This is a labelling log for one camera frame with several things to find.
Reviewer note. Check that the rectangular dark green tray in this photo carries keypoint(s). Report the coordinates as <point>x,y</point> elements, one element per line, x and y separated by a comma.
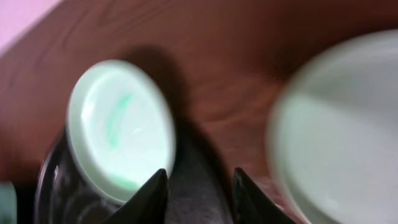
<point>8,204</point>

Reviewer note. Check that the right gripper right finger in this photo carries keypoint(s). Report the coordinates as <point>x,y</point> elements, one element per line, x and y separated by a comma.
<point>251,205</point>

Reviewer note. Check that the mint green plate top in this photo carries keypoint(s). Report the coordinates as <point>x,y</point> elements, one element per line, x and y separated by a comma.
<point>120,129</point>

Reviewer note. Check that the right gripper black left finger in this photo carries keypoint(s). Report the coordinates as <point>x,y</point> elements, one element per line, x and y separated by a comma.
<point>147,206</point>

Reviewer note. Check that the mint green plate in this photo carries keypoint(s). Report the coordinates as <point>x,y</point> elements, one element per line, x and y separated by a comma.
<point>333,134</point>
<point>120,129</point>

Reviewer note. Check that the round black tray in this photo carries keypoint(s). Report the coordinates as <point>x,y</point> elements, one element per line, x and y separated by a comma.
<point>199,189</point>

